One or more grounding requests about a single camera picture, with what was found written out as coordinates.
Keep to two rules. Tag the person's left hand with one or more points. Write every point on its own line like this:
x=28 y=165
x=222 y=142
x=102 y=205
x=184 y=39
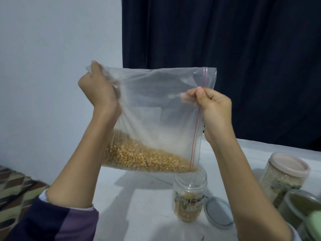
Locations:
x=100 y=95

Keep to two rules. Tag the person's right hand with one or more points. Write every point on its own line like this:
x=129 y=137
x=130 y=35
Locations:
x=218 y=115

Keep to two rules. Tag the zip bag of corn kernels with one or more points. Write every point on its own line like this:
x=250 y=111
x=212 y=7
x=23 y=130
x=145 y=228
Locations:
x=160 y=113

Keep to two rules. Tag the pink round lid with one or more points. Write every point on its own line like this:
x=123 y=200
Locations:
x=288 y=164

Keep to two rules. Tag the transparent jar blue lid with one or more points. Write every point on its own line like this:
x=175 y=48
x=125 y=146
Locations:
x=189 y=200

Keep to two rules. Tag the transparent jar pink lid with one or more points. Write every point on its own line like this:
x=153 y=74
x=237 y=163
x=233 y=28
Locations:
x=281 y=180

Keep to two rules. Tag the blue round lid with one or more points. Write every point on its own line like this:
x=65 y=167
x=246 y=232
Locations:
x=218 y=212

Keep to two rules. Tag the pile of green beans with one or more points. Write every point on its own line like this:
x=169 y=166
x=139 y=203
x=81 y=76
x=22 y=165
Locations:
x=303 y=202

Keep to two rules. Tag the green round lid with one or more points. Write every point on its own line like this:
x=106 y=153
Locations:
x=315 y=223

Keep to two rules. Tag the transparent jar green lid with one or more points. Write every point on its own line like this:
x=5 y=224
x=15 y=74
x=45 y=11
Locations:
x=307 y=231

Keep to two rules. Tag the person's left forearm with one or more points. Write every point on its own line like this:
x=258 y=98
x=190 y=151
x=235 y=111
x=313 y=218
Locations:
x=75 y=168

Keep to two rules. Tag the person's right forearm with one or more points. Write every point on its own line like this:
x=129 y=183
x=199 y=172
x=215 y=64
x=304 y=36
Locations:
x=251 y=195

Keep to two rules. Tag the dark navy curtain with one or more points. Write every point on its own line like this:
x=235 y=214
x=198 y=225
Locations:
x=225 y=52

